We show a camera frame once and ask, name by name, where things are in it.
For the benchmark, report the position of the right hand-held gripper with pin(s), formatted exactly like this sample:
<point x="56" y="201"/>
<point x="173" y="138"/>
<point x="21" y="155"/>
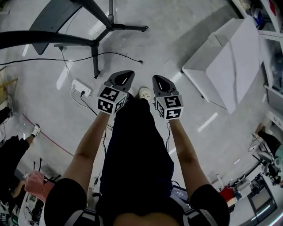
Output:
<point x="170" y="106"/>

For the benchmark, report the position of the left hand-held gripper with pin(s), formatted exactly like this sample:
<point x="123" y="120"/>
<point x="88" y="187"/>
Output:
<point x="110" y="99"/>

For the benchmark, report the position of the person's left forearm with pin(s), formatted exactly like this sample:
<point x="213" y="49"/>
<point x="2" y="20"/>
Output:
<point x="92" y="136"/>

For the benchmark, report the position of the person's right forearm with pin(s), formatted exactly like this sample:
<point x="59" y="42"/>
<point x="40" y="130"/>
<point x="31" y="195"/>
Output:
<point x="183" y="143"/>

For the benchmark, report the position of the white power strip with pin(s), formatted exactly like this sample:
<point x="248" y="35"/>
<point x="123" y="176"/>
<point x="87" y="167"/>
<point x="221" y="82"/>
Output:
<point x="78" y="85"/>

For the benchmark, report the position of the person's left white shoe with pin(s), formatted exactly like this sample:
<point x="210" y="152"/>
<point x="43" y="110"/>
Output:
<point x="131" y="91"/>

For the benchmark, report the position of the person's white shoe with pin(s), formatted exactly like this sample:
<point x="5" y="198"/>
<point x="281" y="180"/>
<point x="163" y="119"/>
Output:
<point x="131" y="91"/>
<point x="144" y="92"/>

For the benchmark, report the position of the person's right white shoe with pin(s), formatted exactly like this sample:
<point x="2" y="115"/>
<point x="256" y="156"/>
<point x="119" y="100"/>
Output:
<point x="144" y="92"/>

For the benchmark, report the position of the white folded table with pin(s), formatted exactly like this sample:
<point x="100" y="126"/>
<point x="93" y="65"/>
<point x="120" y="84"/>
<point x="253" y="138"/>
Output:
<point x="199" y="64"/>

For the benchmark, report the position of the person's black trousers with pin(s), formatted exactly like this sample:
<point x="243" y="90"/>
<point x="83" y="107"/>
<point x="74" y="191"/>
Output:
<point x="134" y="143"/>

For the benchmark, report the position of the black TV stand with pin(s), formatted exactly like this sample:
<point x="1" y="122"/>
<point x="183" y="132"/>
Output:
<point x="66" y="38"/>

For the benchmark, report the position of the grey TV stand shelf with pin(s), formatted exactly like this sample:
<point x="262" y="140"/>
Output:
<point x="50" y="22"/>

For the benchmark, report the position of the dark tablet screen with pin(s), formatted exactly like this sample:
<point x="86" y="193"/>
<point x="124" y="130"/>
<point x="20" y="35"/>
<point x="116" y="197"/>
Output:
<point x="179" y="193"/>

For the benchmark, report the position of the blue box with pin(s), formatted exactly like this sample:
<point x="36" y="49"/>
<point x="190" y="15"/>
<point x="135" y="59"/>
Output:
<point x="258" y="17"/>

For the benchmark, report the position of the red box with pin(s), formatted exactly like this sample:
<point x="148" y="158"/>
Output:
<point x="227" y="194"/>

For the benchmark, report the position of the person's black t-shirt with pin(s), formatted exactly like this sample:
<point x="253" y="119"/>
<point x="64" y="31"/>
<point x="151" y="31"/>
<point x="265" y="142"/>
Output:
<point x="66" y="198"/>

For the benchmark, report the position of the person's upper chest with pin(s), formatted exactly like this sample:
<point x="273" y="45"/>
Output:
<point x="146" y="220"/>

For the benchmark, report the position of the red cloth bag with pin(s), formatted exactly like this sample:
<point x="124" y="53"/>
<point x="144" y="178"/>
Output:
<point x="35" y="187"/>

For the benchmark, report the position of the white box appliance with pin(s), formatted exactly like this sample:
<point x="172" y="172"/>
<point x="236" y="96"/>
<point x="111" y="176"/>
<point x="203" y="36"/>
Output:
<point x="261" y="203"/>

